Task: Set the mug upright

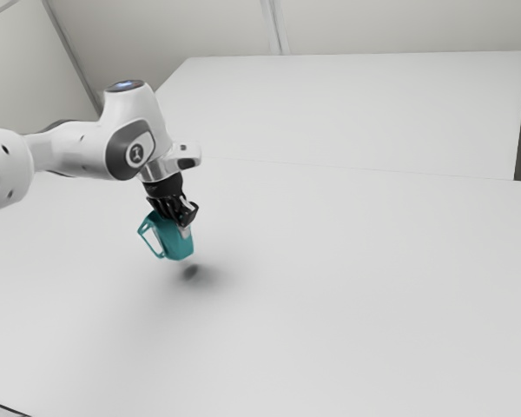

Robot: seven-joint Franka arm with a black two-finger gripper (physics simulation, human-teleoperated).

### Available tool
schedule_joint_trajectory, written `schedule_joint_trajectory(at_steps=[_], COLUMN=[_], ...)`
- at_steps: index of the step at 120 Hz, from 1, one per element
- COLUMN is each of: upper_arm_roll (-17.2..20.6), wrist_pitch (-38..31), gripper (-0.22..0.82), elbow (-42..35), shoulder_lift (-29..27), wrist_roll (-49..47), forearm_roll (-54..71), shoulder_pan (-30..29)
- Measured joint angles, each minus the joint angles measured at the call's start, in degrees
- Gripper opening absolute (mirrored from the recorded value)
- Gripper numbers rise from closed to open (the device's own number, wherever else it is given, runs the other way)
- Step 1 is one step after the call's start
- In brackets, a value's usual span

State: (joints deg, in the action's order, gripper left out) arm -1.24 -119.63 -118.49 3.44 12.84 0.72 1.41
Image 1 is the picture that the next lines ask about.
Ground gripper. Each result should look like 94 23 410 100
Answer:
142 172 200 239

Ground teal faceted mug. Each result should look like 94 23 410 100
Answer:
136 210 196 261

